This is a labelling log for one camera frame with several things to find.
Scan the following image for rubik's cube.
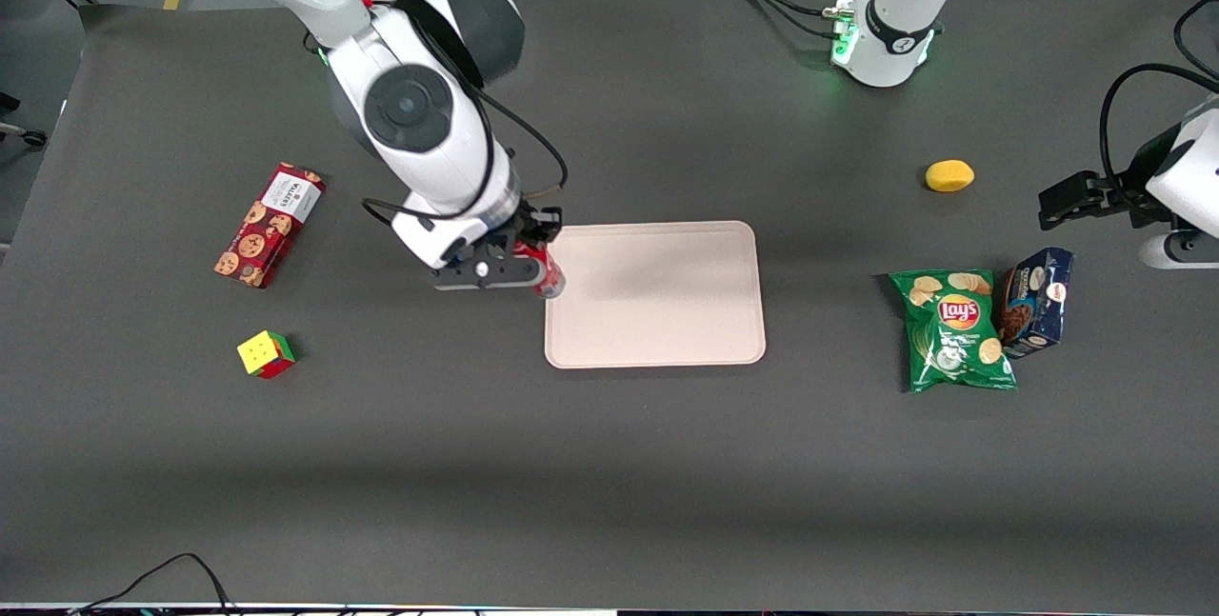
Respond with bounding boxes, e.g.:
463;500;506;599
236;329;297;381

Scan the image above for blue cookie box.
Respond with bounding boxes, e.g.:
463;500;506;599
998;247;1076;360

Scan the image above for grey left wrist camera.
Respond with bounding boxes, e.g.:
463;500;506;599
1138;230;1219;270

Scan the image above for green lays chips bag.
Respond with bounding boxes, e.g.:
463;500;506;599
889;268;1020;395

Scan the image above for black cable at mat edge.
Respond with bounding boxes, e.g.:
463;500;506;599
1173;0;1219;84

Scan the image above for dark grey table mat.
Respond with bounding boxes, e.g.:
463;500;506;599
0;0;1219;612

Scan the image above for yellow lemon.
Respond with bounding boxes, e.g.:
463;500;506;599
925;159;976;193

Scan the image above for red coke bottle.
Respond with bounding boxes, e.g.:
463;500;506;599
517;240;568;300

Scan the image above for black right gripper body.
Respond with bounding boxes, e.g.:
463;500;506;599
457;202;534;260

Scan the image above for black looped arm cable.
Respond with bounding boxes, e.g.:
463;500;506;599
1100;64;1219;208

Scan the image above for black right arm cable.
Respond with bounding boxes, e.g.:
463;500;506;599
362;0;570;222

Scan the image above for beige plastic tray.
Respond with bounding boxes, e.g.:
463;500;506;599
544;221;768;369

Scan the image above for thin black cable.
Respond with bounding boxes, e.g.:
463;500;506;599
67;553;239;616

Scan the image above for black chair base with caster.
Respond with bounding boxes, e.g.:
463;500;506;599
0;90;49;149

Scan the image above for red cookie box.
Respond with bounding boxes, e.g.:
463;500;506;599
212;162;327;290

